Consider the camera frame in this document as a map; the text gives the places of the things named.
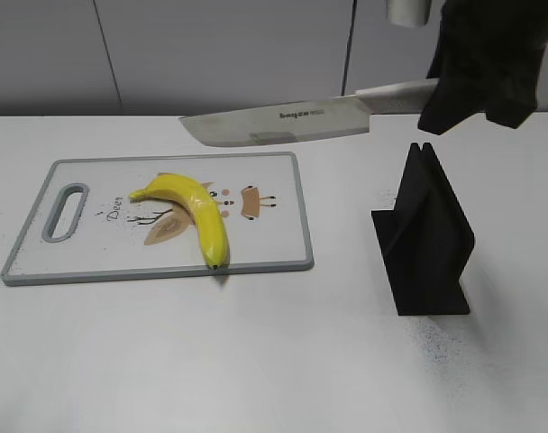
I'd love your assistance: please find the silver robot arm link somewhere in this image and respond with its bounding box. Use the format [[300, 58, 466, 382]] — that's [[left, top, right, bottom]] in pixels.
[[386, 0, 432, 28]]

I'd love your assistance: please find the black knife stand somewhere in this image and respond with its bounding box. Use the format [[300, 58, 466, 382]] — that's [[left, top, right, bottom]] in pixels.
[[371, 143, 475, 316]]

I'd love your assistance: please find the yellow plastic banana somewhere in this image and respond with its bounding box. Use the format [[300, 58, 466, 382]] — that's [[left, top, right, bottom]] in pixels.
[[128, 173, 230, 269]]

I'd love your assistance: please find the white grey-rimmed cutting board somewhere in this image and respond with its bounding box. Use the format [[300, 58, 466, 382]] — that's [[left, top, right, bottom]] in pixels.
[[1, 152, 314, 286]]

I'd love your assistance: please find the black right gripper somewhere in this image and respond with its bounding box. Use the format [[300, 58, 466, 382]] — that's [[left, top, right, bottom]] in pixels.
[[417, 0, 548, 134]]

